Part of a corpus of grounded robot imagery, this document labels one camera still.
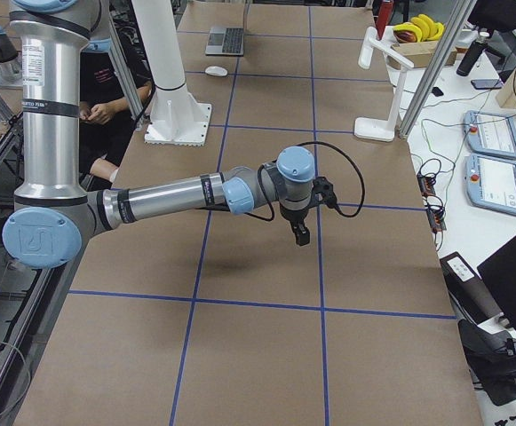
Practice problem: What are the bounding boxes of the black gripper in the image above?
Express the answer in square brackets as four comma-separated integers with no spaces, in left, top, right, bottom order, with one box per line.
[280,205,310,246]

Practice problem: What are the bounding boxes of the grey laptop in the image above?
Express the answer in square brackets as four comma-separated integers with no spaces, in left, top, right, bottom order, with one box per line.
[205,26,245,57]

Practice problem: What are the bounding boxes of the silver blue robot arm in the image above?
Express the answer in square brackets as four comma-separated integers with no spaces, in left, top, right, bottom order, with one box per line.
[2,1,315,269]

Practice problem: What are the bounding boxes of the white desk lamp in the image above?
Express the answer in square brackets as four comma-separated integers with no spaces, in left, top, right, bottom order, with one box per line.
[353,27,416,143]

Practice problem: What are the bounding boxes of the white computer mouse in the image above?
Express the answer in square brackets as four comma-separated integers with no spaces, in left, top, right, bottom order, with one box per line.
[204,66,228,77]

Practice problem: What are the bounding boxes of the orange circuit board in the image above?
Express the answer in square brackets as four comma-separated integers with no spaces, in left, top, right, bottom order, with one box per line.
[417,174,436,197]

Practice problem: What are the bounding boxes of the lower teach pendant tablet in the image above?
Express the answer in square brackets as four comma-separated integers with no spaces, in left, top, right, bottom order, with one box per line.
[465,154,516,216]

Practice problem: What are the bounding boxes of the teach pendant tablet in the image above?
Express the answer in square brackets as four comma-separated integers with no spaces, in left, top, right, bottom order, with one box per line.
[465,154,516,216]
[464,110,516,160]

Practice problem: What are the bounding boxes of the upper teach pendant tablet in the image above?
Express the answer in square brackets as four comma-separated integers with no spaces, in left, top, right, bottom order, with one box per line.
[464,110,516,160]

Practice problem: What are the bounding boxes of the cardboard box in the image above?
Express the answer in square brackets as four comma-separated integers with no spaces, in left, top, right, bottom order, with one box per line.
[387,41,457,69]

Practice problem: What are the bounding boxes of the seated person in black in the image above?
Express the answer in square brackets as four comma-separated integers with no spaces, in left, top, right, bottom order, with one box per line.
[79,52,136,183]

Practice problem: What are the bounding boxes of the smartphone on side table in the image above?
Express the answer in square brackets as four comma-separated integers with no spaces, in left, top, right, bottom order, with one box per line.
[471,79,504,91]

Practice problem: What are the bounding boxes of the yellow bananas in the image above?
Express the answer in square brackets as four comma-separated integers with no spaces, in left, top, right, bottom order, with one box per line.
[393,14,445,43]

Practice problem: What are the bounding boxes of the red bottle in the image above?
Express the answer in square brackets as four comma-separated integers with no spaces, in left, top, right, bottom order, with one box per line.
[376,0,394,40]

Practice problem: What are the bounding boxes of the black water bottle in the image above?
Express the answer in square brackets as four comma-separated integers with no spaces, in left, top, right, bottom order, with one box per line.
[456,31,489,76]

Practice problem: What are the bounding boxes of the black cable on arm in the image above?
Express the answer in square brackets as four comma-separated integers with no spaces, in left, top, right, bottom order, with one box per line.
[243,140,366,223]

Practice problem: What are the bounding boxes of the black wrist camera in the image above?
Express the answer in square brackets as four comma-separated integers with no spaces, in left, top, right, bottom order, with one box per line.
[312,177,337,209]

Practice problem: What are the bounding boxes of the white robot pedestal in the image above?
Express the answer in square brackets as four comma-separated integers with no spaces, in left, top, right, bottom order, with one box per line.
[132,0,212,146]

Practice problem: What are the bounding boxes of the aluminium frame post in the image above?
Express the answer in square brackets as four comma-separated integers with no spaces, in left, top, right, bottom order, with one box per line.
[398,0,477,139]

